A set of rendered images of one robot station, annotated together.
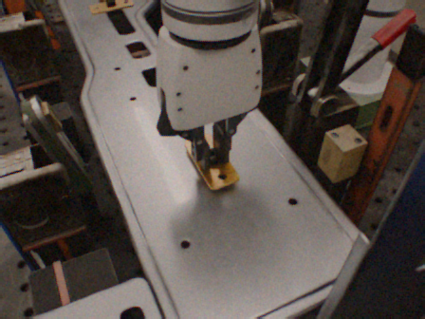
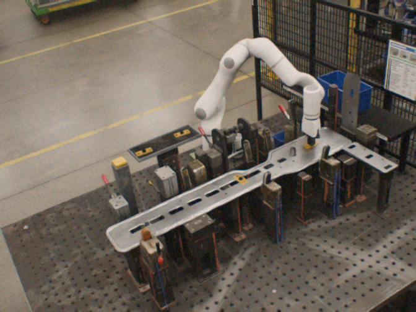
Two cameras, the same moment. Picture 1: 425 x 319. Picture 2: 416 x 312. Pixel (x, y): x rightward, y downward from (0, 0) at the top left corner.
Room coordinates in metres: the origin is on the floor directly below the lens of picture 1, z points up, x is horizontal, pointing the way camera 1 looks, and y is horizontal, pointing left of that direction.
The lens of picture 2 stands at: (1.02, 2.16, 2.49)
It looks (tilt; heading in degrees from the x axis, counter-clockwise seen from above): 34 degrees down; 267
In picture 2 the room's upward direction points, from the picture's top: 7 degrees counter-clockwise
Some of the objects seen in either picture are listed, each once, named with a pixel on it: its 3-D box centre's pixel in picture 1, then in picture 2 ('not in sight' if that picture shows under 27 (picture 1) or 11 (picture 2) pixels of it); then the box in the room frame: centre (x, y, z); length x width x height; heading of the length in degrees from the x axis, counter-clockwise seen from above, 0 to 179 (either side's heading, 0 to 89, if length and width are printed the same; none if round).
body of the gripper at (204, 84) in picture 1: (210, 66); (311, 123); (0.33, 0.00, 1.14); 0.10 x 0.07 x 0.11; 115
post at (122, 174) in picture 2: not in sight; (128, 198); (1.34, 0.10, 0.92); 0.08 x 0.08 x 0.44; 25
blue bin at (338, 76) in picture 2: not in sight; (343, 91); (0.03, -0.37, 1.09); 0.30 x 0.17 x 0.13; 110
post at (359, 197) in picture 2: not in sight; (357, 174); (0.11, 0.12, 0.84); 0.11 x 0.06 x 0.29; 115
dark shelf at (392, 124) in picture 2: not in sight; (343, 104); (0.03, -0.36, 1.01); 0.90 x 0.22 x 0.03; 115
